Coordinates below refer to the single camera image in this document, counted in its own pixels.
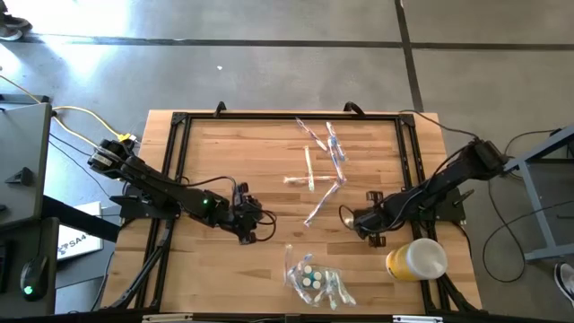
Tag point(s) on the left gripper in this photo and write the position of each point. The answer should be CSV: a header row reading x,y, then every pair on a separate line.
x,y
242,215

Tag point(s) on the white printed box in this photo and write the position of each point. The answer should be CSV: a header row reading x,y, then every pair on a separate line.
x,y
80,247

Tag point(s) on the orange yellow toothbrush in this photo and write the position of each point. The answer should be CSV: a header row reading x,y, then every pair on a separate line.
x,y
288,264

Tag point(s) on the silver metal bracket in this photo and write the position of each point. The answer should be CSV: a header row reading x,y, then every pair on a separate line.
x,y
417,319
166,318

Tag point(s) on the black diagonal beam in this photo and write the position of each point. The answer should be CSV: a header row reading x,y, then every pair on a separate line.
x,y
80,218

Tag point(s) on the small black desk object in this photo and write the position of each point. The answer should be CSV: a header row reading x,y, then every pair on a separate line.
x,y
22,177

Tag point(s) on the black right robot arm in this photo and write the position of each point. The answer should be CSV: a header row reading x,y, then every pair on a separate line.
x,y
439,184

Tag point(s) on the black aluminium table frame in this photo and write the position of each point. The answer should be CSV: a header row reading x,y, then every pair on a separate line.
x,y
291,116

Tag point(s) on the grey metal stand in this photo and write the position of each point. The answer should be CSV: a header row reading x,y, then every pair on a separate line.
x,y
534,206

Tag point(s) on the black computer mouse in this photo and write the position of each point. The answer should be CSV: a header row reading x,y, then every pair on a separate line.
x,y
33,278

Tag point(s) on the clear bag of toothbrushes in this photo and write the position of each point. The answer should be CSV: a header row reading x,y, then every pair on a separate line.
x,y
332,294

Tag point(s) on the grey desk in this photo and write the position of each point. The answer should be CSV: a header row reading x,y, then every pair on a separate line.
x,y
22,143

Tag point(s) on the purple wrapped toothbrush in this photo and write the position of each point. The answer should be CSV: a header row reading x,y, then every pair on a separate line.
x,y
311,134

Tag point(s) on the dark grey side table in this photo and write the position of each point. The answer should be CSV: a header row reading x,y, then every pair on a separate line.
x,y
11,305

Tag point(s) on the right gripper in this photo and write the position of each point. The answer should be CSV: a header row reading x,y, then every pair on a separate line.
x,y
374,217

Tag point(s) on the white capped toothpaste tube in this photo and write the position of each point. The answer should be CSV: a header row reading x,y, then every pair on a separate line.
x,y
318,275
306,282
308,269
316,285

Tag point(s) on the yellow canister with white lid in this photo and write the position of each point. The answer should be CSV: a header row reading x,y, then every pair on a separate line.
x,y
421,260

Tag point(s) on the person's shoe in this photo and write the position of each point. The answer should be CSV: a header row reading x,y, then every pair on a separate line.
x,y
566,282
9,35
15,22

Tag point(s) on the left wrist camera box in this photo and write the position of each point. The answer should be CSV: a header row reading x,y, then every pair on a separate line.
x,y
242,189

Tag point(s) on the blue toothbrush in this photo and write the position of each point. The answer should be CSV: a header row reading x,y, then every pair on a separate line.
x,y
323,203
346,294
306,261
341,172
335,141

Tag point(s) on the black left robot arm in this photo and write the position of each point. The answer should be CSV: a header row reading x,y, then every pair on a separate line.
x,y
170,190

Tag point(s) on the clear plastic bag pile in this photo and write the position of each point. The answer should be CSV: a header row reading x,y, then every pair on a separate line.
x,y
299,291

